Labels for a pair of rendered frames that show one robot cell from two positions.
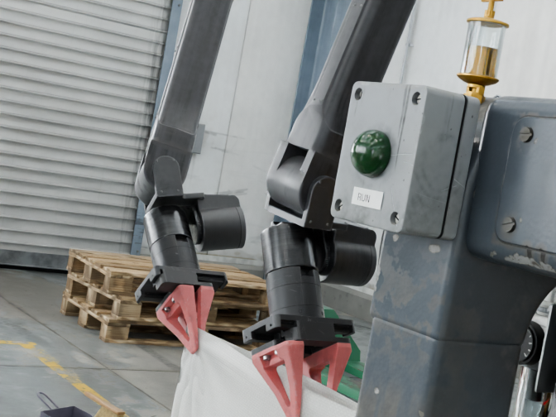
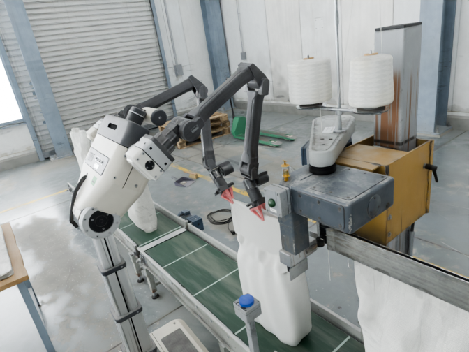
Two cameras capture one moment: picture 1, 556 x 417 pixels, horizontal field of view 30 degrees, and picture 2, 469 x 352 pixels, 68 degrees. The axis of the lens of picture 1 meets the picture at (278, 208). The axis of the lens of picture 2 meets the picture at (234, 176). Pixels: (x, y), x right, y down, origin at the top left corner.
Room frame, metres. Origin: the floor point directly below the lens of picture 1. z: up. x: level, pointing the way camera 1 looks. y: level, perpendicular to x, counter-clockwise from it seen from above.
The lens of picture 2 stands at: (-0.36, 0.08, 1.79)
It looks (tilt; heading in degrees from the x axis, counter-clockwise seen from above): 21 degrees down; 359
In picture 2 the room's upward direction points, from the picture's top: 9 degrees counter-clockwise
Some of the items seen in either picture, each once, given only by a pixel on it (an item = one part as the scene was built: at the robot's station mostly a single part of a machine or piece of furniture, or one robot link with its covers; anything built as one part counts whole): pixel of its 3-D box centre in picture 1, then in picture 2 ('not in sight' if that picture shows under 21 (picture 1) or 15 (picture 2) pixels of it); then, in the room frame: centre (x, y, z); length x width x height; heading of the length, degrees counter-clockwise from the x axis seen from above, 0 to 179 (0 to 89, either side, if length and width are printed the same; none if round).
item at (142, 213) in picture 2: not in sight; (133, 186); (2.46, 0.89, 0.74); 0.47 x 0.22 x 0.72; 31
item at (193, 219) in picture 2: not in sight; (188, 220); (2.43, 0.49, 0.35); 0.30 x 0.15 x 0.15; 33
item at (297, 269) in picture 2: not in sight; (294, 266); (0.70, -0.11, 0.98); 0.09 x 0.05 x 0.05; 123
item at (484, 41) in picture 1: (482, 50); (285, 170); (0.71, -0.12, 1.37); 0.03 x 0.02 x 0.03; 33
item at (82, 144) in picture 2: not in sight; (87, 158); (3.66, 1.67, 0.74); 0.47 x 0.20 x 0.72; 36
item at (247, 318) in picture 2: not in sight; (247, 308); (0.72, 0.08, 0.81); 0.08 x 0.08 x 0.06; 33
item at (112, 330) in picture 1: (170, 321); (195, 135); (6.72, 0.57, 0.07); 1.20 x 0.82 x 0.14; 121
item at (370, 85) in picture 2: not in sight; (370, 79); (0.77, -0.44, 1.61); 0.15 x 0.14 x 0.17; 33
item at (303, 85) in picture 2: not in sight; (309, 80); (0.99, -0.30, 1.61); 0.17 x 0.17 x 0.17
